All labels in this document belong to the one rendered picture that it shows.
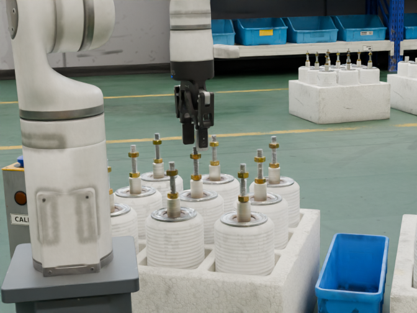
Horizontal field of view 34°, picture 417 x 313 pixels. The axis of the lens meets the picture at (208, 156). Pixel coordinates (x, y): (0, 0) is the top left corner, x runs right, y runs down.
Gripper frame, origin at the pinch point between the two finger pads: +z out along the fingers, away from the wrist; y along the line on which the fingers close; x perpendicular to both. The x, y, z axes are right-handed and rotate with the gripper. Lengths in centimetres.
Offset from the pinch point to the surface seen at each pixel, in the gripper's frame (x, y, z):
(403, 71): 195, -197, 15
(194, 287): -7.9, 18.7, 19.1
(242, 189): 1.5, 16.9, 5.1
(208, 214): 0.1, 5.0, 12.4
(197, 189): -0.3, 1.2, 8.7
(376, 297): 21.2, 24.9, 24.0
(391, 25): 315, -372, -3
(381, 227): 64, -32, 35
